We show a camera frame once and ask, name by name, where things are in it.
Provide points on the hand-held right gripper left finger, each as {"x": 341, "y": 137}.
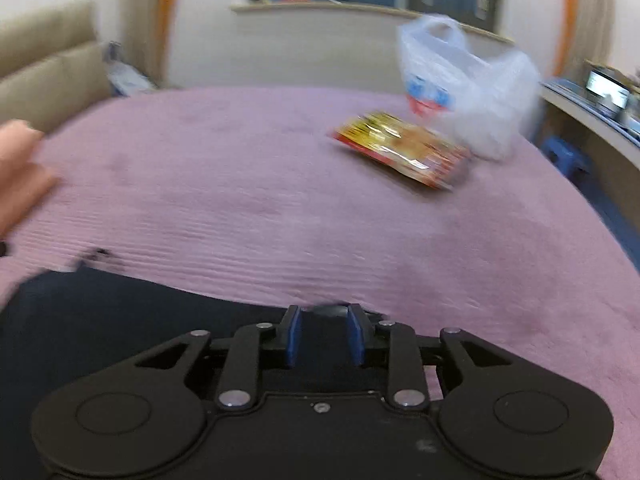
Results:
{"x": 294, "y": 335}

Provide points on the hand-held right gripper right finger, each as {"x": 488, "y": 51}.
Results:
{"x": 356, "y": 335}

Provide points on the black white-striped hoodie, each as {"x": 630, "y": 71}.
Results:
{"x": 100, "y": 320}

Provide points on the purple bed cover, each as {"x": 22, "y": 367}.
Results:
{"x": 250, "y": 185}

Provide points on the red yellow snack packet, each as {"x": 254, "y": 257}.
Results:
{"x": 400, "y": 147}

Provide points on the white printed plastic bag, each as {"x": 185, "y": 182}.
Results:
{"x": 475, "y": 90}

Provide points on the blue plastic stool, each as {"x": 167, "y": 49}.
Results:
{"x": 562, "y": 152}

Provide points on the white bedside bag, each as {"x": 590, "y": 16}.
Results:
{"x": 125, "y": 77}

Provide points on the folded pink blanket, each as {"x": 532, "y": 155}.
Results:
{"x": 20, "y": 175}

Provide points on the blue desk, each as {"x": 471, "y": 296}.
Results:
{"x": 600, "y": 130}

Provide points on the beige curtain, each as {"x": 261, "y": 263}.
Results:
{"x": 170, "y": 10}
{"x": 570, "y": 10}

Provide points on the small desk screen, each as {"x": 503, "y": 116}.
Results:
{"x": 607, "y": 87}

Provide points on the beige sofa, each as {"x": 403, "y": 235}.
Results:
{"x": 45, "y": 60}

